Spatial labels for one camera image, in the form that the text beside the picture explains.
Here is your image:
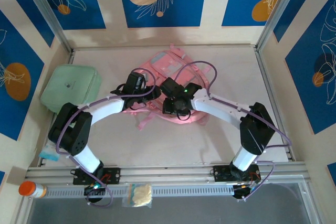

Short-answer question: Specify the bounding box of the plastic bag with white contents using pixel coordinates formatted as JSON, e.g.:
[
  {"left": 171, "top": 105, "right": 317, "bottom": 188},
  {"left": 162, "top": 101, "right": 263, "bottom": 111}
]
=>
[{"left": 122, "top": 183, "right": 153, "bottom": 208}]

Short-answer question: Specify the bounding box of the aluminium frame post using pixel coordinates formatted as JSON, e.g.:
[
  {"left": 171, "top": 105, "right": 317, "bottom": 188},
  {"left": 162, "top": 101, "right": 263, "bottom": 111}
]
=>
[
  {"left": 19, "top": 0, "right": 75, "bottom": 54},
  {"left": 256, "top": 0, "right": 302, "bottom": 51}
]

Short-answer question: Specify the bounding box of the orange lid bottle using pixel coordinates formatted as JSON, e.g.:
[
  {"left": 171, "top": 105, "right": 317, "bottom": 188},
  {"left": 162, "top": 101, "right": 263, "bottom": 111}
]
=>
[{"left": 18, "top": 181, "right": 48, "bottom": 199}]

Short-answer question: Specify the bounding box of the small black control board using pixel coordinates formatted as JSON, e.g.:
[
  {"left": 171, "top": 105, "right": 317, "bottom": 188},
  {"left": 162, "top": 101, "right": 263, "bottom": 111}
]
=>
[
  {"left": 83, "top": 184, "right": 107, "bottom": 204},
  {"left": 232, "top": 179, "right": 260, "bottom": 201}
]

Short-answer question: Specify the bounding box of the light blue cloth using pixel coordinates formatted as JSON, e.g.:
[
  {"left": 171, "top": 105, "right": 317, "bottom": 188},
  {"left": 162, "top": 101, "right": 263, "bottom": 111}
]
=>
[{"left": 39, "top": 142, "right": 61, "bottom": 162}]

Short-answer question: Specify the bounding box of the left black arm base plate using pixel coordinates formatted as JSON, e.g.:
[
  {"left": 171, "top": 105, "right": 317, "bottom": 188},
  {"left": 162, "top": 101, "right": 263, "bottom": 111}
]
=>
[{"left": 72, "top": 167, "right": 121, "bottom": 185}]

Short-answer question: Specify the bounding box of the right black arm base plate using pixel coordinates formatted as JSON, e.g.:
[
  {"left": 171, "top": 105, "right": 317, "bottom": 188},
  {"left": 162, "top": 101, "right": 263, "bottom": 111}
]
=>
[{"left": 213, "top": 165, "right": 260, "bottom": 183}]

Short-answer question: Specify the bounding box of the aluminium front rail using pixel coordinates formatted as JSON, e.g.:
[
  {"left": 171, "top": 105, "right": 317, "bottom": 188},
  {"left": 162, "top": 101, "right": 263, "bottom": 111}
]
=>
[{"left": 25, "top": 163, "right": 308, "bottom": 183}]

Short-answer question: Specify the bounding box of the pink school backpack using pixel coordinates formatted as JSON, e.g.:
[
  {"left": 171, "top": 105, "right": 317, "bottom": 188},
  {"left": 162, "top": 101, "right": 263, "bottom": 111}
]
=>
[{"left": 115, "top": 44, "right": 211, "bottom": 131}]

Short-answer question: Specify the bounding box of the grey slotted cable duct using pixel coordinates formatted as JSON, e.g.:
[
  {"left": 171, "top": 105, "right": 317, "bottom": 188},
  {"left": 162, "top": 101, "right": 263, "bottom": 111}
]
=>
[{"left": 43, "top": 183, "right": 236, "bottom": 198}]

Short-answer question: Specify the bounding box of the mint green zip case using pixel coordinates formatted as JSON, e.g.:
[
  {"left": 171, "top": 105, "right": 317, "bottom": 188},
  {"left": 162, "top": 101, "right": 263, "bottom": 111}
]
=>
[{"left": 39, "top": 64, "right": 102, "bottom": 114}]

